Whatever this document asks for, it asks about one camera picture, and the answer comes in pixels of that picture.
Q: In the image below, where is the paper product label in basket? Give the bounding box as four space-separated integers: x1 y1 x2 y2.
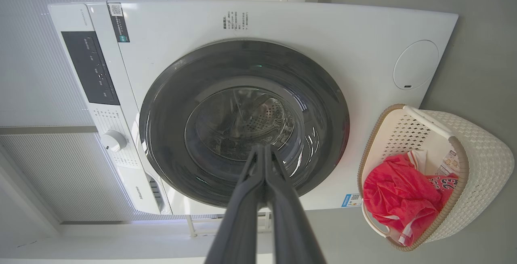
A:
436 151 459 175

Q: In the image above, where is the black QR code sticker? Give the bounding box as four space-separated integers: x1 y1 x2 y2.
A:
108 3 130 43

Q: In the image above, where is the round white filter cover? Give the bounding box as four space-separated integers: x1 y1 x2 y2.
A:
393 40 439 91

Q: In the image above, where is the red jersey with team lettering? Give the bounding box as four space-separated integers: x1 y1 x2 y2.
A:
363 150 445 247

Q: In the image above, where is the red jersey with number print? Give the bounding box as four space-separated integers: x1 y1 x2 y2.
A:
426 173 459 207

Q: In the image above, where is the cream laundry basket brown rim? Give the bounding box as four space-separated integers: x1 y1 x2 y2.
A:
357 103 515 252

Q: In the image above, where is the black washing machine control panel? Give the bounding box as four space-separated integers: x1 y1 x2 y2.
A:
61 31 121 106

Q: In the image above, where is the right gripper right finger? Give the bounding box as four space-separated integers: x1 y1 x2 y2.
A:
265 146 326 264

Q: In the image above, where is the white front-load washing machine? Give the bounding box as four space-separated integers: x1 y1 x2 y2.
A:
48 0 459 216

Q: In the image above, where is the black washing machine door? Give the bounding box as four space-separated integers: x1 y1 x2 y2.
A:
139 39 350 209

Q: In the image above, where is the washing machine drum opening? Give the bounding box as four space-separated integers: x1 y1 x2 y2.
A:
196 88 295 161

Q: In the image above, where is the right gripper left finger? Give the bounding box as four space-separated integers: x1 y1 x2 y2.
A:
205 144 266 264

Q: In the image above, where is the white control knob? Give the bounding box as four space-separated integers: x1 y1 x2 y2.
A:
101 130 128 152

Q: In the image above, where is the blue energy label sticker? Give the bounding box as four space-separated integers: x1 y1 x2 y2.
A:
341 193 363 208

